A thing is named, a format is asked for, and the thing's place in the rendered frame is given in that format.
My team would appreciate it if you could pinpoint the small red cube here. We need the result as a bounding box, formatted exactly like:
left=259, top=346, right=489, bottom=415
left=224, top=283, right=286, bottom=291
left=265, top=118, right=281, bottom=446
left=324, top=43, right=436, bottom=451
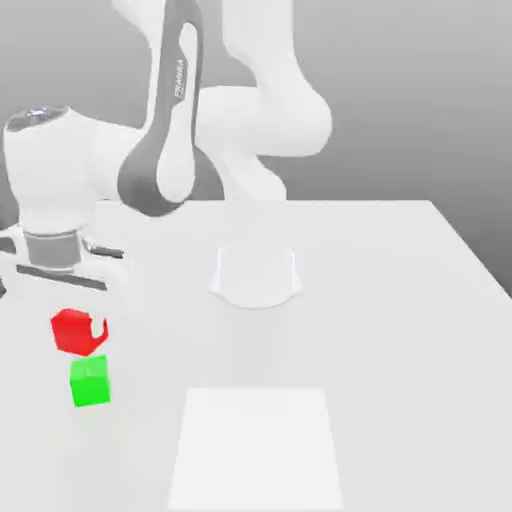
left=50, top=307, right=110, bottom=358

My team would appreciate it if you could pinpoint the small green cube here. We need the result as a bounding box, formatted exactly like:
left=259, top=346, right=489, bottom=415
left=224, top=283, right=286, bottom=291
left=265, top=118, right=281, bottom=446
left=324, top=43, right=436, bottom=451
left=69, top=354, right=112, bottom=409

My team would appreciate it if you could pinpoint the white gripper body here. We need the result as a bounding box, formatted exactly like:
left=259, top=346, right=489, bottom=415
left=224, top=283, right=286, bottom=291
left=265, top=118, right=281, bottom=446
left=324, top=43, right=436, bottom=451
left=2, top=261, right=122, bottom=318

